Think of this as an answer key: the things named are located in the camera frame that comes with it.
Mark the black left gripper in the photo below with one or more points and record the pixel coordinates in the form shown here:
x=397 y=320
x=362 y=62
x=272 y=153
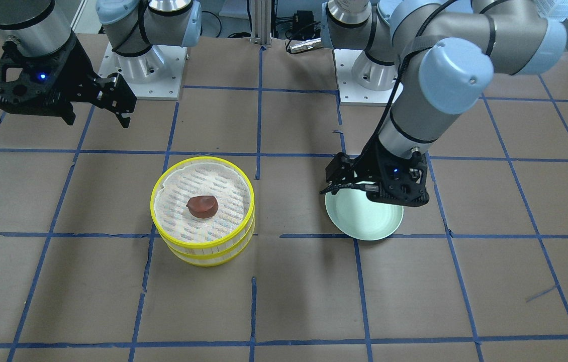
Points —
x=370 y=162

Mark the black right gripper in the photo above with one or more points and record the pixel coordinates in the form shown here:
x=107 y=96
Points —
x=76 y=75

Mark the yellow steamer layer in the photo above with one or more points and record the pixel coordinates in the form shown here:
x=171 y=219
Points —
x=216 y=255
x=203 y=175

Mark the brown bun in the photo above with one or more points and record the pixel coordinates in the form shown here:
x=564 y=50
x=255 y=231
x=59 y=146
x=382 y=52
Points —
x=202 y=207

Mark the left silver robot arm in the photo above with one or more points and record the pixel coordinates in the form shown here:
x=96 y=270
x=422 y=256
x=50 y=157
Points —
x=444 y=60

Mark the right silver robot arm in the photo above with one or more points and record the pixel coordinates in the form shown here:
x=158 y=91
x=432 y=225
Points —
x=133 y=27

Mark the light green plate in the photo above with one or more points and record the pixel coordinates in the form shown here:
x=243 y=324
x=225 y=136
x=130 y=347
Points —
x=360 y=218

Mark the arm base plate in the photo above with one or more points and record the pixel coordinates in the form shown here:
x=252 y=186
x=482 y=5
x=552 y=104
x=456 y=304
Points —
x=156 y=75
x=361 y=81

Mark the aluminium frame post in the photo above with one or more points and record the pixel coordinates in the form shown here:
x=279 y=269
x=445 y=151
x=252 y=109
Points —
x=261 y=22

